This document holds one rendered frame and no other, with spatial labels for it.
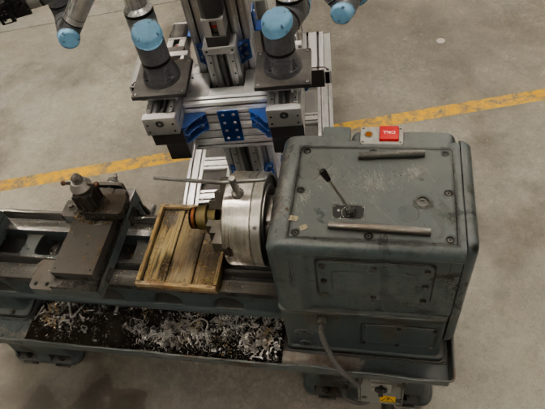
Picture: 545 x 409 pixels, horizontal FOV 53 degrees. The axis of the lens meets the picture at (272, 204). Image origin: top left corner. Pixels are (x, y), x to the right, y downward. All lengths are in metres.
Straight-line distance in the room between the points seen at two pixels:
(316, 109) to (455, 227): 2.01
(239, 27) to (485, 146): 1.84
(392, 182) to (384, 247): 0.23
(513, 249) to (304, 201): 1.70
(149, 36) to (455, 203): 1.25
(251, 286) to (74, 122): 2.57
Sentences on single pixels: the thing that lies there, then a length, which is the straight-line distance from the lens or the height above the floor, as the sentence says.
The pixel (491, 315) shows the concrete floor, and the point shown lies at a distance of 2.91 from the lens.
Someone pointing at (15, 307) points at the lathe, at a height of 0.57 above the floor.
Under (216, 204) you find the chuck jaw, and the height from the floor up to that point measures 1.13.
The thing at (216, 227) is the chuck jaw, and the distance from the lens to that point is 1.81.
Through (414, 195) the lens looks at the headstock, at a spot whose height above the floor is 1.25.
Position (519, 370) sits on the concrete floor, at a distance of 2.82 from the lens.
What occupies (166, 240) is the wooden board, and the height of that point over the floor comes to 0.89.
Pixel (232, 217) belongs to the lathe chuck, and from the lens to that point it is 1.70.
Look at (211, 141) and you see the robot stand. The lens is 2.46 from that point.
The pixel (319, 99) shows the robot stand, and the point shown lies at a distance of 3.50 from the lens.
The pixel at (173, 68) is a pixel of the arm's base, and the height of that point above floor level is 1.21.
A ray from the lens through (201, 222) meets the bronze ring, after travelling 1.85.
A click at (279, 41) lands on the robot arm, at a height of 1.32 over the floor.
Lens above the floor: 2.54
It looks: 51 degrees down
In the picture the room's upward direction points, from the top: 12 degrees counter-clockwise
